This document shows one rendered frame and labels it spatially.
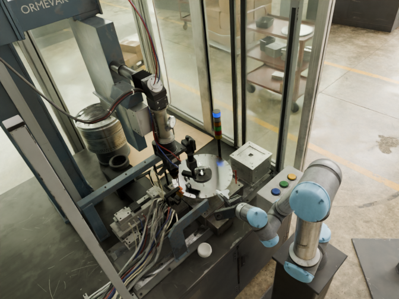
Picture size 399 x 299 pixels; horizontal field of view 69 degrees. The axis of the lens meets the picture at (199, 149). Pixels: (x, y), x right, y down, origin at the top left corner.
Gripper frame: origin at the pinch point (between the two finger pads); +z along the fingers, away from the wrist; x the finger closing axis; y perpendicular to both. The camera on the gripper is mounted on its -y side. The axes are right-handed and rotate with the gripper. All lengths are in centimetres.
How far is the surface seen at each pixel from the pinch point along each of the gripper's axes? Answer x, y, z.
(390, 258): -99, 107, 8
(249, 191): -6.9, 24.2, 12.7
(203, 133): 28, 30, 67
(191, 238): -11.7, -19.5, 5.6
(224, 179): 9.6, 8.3, 3.2
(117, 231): 5, -51, 22
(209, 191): 8.2, -2.4, 1.1
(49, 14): 106, -39, -3
